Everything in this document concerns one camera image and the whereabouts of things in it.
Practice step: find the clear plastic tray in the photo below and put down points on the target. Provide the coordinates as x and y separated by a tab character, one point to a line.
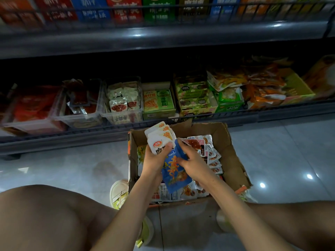
123	120
34	128
81	122

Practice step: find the person's left forearm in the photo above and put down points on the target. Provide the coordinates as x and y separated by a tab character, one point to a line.
125	217

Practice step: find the handful of blue snack packets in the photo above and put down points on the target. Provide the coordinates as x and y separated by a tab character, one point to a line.
175	177

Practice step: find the person's left leg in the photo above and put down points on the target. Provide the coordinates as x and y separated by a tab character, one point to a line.
47	219

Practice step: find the person's right shoe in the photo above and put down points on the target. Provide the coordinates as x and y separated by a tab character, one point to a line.
225	222

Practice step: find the green orange display carton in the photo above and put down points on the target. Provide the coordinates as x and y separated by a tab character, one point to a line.
158	100

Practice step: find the green snack packets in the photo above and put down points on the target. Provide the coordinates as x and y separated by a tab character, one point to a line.
229	97

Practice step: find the pile of orange yellow packets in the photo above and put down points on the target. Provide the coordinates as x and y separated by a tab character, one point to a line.
261	83

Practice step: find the grey metal store shelf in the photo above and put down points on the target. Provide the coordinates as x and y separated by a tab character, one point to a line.
157	36

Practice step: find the person's left hand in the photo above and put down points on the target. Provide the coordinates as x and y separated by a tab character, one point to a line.
156	163

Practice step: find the lime green display tray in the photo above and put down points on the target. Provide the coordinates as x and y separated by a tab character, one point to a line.
298	89

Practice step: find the person's leg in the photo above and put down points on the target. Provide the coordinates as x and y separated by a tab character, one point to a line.
47	219
309	224

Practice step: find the person's left shoe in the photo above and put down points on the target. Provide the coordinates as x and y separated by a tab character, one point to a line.
118	193

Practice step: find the person's right hand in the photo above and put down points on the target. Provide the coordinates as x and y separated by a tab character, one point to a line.
194	164

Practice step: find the pile of red snack packets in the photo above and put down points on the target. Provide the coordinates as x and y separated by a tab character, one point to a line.
34	104

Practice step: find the person's shoe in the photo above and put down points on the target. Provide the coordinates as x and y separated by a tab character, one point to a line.
225	222
118	193

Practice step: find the person's right forearm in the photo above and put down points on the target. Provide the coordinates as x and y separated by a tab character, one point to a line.
246	219

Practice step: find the brown cardboard box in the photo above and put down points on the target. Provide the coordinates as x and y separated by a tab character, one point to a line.
230	154

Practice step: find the person's right leg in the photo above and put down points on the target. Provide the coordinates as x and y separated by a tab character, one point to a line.
309	224

